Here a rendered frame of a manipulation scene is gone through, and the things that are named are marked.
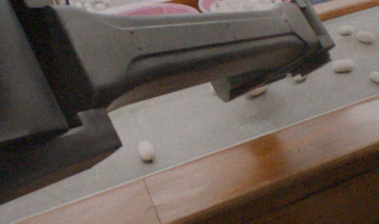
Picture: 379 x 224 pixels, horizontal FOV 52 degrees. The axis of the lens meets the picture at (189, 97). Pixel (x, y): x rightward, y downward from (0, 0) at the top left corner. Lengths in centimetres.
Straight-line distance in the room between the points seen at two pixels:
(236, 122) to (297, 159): 14
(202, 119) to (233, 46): 36
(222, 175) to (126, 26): 32
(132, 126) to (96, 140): 48
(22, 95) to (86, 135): 4
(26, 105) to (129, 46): 8
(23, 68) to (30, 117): 2
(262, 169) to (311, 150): 8
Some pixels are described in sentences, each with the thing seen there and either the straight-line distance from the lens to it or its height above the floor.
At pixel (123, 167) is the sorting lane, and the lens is 60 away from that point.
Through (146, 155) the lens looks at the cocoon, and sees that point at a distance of 59.
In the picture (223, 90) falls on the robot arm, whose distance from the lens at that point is 52.
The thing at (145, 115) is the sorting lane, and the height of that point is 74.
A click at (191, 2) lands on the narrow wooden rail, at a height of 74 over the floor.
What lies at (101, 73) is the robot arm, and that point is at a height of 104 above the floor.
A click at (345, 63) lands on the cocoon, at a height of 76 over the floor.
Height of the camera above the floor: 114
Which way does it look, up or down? 33 degrees down
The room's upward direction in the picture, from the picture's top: 8 degrees counter-clockwise
